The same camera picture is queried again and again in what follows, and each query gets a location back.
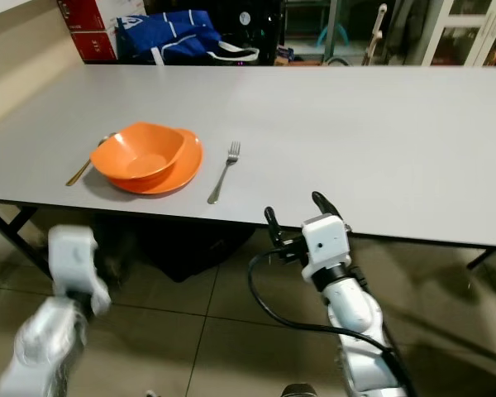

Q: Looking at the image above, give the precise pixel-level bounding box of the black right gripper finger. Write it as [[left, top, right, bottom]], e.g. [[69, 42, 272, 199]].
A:
[[311, 191, 342, 220], [263, 207, 287, 248]]

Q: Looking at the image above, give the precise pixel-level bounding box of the gold metal spoon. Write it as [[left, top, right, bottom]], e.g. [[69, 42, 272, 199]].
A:
[[66, 133, 117, 187]]

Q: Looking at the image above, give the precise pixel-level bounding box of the silver metal fork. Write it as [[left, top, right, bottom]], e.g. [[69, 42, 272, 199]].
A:
[[207, 141, 241, 205]]

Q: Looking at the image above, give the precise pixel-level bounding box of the orange plastic plate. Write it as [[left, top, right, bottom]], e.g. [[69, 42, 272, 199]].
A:
[[107, 127, 203, 195]]

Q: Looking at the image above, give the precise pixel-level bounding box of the orange plastic bowl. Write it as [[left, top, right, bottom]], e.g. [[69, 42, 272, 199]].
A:
[[89, 122, 187, 181]]

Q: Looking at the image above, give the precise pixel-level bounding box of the black metal table leg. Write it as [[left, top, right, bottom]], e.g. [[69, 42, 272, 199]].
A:
[[0, 201, 57, 280]]

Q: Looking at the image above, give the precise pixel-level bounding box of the black appliance with round gauge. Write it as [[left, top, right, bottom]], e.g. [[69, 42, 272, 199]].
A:
[[213, 0, 285, 64]]

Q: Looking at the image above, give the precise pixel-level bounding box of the white glass door cabinet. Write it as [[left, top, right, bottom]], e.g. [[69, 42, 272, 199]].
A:
[[420, 0, 496, 68]]

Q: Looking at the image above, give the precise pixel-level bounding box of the red cardboard box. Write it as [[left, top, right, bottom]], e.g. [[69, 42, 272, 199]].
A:
[[55, 0, 118, 64]]

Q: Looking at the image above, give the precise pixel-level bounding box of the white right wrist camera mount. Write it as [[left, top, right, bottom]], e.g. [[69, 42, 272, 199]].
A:
[[298, 213, 353, 279]]

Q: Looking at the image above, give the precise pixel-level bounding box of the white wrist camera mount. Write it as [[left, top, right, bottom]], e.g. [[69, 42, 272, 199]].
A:
[[298, 213, 353, 279], [47, 224, 112, 317]]

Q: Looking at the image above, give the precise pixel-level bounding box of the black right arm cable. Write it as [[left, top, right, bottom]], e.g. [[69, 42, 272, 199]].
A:
[[246, 245, 406, 356]]

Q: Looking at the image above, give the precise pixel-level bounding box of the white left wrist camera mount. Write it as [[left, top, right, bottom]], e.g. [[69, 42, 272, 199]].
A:
[[47, 224, 112, 317]]

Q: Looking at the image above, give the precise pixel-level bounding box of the blue bag with white straps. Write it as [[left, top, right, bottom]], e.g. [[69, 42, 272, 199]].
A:
[[116, 9, 262, 66]]

